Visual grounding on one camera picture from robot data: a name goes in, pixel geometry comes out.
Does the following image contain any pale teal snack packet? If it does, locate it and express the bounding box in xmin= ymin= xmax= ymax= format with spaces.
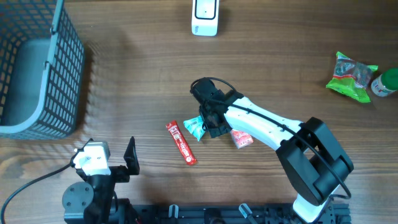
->
xmin=183 ymin=116 xmax=206 ymax=141

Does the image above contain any green clear snack bag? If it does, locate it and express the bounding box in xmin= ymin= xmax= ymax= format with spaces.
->
xmin=326 ymin=52 xmax=378 ymax=103

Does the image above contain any red snack wrapper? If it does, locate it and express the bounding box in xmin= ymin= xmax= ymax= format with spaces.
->
xmin=165 ymin=121 xmax=197 ymax=166

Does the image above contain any dark grey mesh basket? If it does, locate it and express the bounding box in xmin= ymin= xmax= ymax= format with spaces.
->
xmin=1 ymin=0 xmax=85 ymax=139

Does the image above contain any white barcode scanner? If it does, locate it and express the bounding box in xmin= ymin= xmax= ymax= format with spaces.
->
xmin=191 ymin=0 xmax=220 ymax=37

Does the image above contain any green lid jar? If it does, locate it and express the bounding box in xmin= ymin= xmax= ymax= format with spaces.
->
xmin=371 ymin=68 xmax=398 ymax=97

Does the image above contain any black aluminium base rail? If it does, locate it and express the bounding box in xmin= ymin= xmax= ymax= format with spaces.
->
xmin=130 ymin=203 xmax=352 ymax=224

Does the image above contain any small red snack packet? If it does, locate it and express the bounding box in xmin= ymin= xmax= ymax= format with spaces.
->
xmin=230 ymin=129 xmax=254 ymax=149

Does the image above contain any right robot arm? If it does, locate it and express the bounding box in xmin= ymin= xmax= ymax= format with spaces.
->
xmin=190 ymin=77 xmax=354 ymax=223

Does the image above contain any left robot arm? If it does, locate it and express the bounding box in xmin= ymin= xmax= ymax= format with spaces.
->
xmin=62 ymin=137 xmax=142 ymax=224

